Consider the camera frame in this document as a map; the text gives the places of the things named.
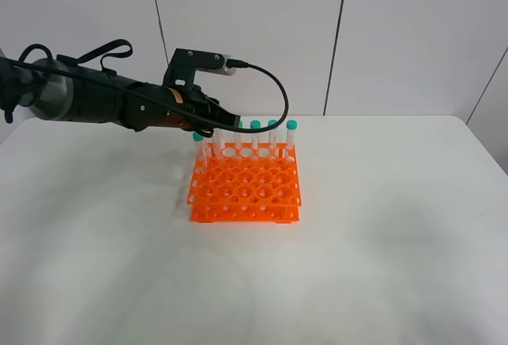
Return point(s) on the green-capped test tube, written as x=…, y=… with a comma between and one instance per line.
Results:
x=218, y=144
x=200, y=150

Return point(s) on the row tube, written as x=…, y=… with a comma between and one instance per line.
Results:
x=255, y=137
x=272, y=139
x=291, y=126
x=238, y=144

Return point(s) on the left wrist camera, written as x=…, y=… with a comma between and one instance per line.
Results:
x=226, y=65

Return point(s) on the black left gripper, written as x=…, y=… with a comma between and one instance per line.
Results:
x=179, y=78

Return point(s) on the orange test tube rack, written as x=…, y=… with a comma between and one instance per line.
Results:
x=245, y=185

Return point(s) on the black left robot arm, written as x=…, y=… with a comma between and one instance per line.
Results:
x=60, y=88

